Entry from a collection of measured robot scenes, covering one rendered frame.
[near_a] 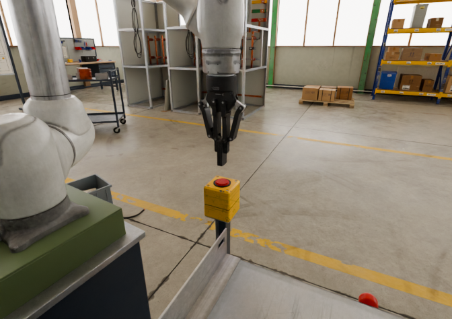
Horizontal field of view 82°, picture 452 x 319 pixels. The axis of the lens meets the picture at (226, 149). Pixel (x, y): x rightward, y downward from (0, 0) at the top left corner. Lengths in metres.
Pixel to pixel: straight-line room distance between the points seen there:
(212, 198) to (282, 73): 8.38
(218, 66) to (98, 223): 0.50
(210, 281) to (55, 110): 0.61
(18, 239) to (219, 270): 0.46
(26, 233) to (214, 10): 0.65
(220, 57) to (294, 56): 8.31
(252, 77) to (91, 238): 5.54
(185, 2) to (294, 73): 8.23
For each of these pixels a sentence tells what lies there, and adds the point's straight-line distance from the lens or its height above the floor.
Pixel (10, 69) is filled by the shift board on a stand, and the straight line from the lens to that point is 6.82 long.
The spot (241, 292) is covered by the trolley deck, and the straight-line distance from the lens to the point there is 0.54.
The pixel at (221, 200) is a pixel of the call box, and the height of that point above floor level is 0.87.
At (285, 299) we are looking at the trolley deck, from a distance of 0.54.
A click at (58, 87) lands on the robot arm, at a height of 1.15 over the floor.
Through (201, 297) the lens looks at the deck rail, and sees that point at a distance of 0.53.
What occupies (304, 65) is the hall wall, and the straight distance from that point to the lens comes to 8.85.
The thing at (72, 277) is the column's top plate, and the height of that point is 0.75.
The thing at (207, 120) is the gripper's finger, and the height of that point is 1.08.
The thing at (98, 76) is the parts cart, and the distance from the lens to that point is 4.42.
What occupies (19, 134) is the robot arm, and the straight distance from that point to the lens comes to 0.72.
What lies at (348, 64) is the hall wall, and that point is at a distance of 8.73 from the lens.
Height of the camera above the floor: 1.26
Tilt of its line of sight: 21 degrees down
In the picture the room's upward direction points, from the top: straight up
